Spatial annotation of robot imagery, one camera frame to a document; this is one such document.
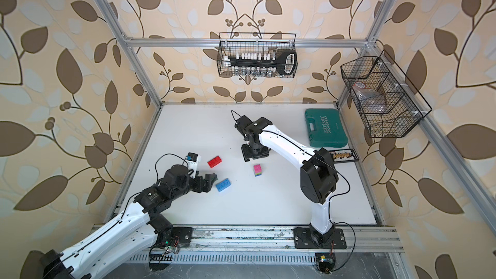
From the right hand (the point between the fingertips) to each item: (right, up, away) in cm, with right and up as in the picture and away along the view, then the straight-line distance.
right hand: (253, 157), depth 85 cm
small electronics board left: (-35, -36, -12) cm, 52 cm away
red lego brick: (-19, -4, +9) cm, 21 cm away
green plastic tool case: (+39, +13, +17) cm, 44 cm away
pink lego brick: (+2, -6, +3) cm, 7 cm away
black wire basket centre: (-12, +39, 0) cm, 41 cm away
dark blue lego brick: (+2, -10, +6) cm, 11 cm away
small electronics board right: (+27, -37, -14) cm, 48 cm away
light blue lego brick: (-14, -13, +2) cm, 19 cm away
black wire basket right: (+52, +23, -11) cm, 58 cm away
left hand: (-19, -6, -6) cm, 21 cm away
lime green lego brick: (+3, -9, +6) cm, 11 cm away
